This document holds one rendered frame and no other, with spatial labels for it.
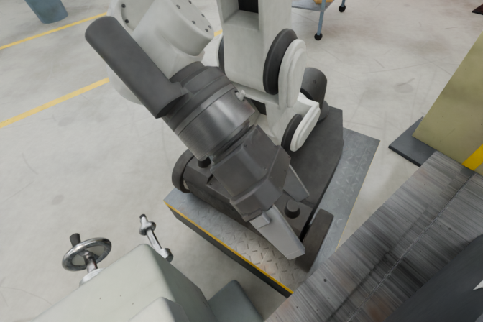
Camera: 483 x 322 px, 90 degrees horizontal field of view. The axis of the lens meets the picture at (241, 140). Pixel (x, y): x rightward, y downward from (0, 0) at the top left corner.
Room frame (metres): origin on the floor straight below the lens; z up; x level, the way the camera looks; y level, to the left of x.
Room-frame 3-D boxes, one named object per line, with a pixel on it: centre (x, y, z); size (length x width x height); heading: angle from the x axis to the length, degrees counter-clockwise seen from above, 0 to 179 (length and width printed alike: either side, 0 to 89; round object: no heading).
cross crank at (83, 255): (0.21, 0.44, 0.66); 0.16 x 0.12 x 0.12; 31
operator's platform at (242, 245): (0.60, -0.14, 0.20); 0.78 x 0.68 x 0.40; 140
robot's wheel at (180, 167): (0.59, 0.21, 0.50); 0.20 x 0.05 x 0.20; 140
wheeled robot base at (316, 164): (0.61, -0.14, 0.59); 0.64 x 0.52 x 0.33; 140
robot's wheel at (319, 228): (0.25, -0.19, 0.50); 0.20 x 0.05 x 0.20; 140
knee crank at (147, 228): (0.31, 0.33, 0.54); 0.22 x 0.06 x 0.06; 31
